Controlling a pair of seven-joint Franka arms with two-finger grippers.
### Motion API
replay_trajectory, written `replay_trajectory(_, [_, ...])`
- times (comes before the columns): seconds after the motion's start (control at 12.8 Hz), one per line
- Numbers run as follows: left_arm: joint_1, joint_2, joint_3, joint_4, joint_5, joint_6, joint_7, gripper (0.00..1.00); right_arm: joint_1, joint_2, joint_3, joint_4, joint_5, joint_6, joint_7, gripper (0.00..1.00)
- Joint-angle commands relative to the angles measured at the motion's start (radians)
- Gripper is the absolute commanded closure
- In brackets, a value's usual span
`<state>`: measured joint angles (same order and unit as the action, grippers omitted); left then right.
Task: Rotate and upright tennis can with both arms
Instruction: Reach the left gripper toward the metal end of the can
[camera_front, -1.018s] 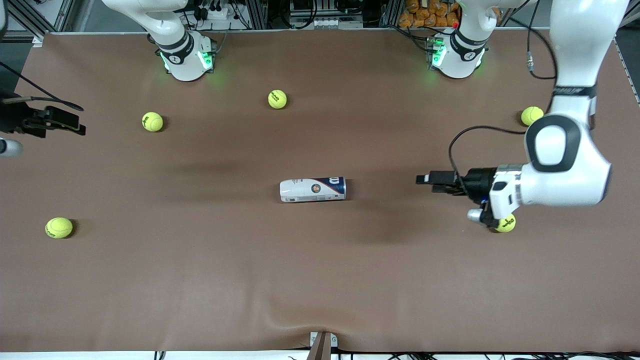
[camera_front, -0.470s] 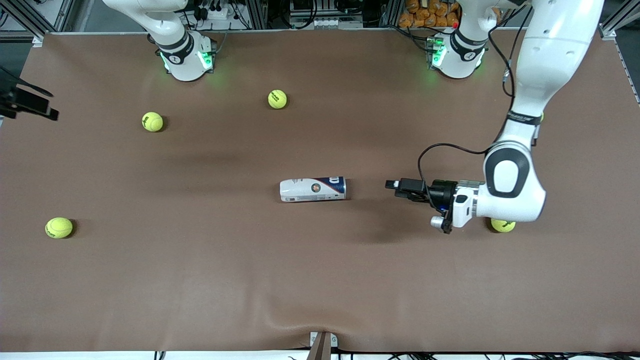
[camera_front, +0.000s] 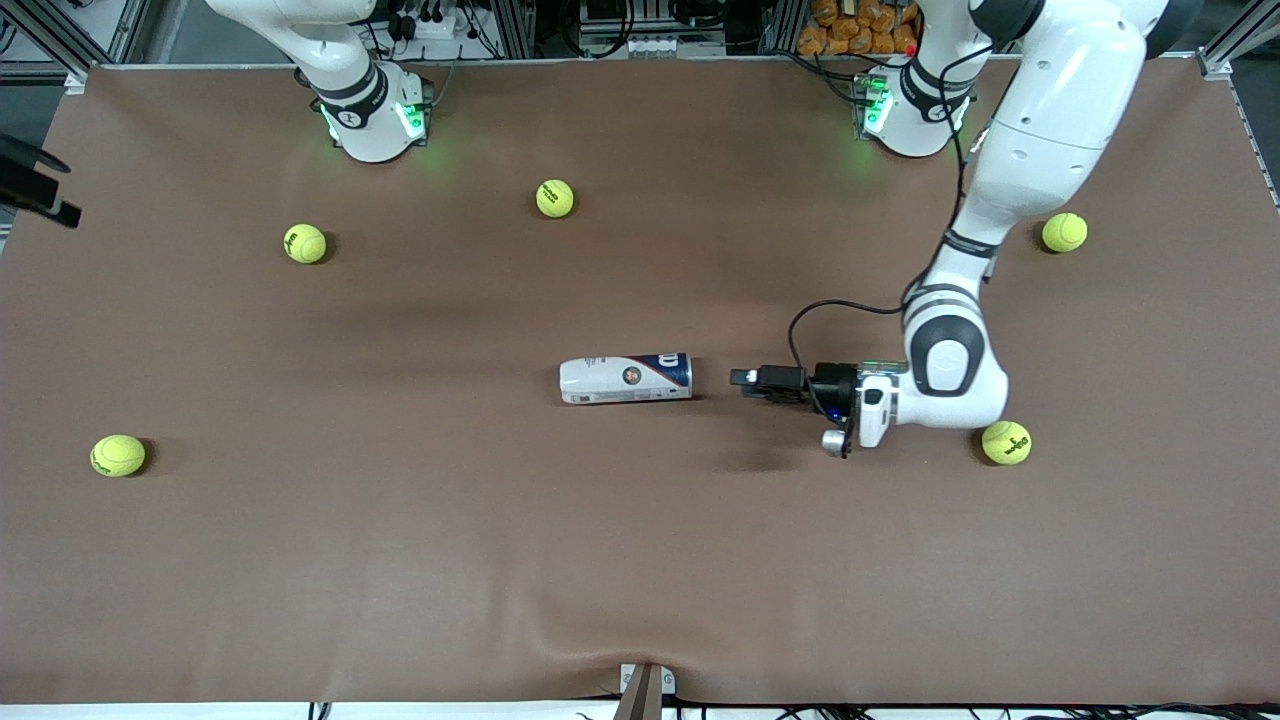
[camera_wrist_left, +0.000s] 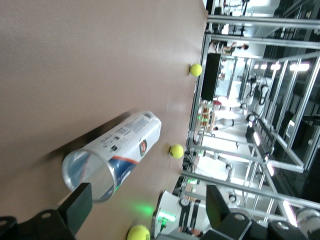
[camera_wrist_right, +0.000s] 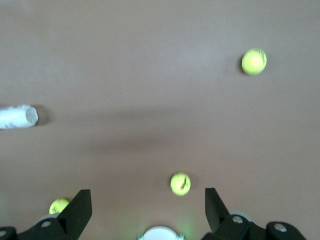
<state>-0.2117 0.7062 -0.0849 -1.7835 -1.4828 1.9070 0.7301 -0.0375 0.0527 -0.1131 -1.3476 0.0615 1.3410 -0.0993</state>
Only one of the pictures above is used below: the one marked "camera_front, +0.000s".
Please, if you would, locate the white blue tennis ball can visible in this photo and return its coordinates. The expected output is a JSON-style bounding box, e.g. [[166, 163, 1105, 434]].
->
[[559, 352, 694, 406]]

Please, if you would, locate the brown table mat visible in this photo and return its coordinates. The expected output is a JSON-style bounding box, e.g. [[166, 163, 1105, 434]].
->
[[0, 58, 1280, 706]]

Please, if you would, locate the white power strip with plugs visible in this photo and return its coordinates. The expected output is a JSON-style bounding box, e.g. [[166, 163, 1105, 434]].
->
[[385, 5, 476, 43]]

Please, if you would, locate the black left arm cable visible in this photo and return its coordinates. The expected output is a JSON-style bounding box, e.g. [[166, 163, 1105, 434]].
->
[[787, 45, 993, 421]]

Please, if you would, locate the aluminium frame profile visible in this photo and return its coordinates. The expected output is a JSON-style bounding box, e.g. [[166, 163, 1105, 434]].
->
[[1195, 0, 1280, 81], [0, 0, 151, 96]]

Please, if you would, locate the metal clamp bracket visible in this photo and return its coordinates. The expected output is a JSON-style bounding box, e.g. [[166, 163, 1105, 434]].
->
[[619, 662, 677, 696]]

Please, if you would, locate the aluminium frame post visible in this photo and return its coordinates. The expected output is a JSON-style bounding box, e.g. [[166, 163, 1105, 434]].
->
[[488, 0, 533, 59], [760, 0, 801, 56]]

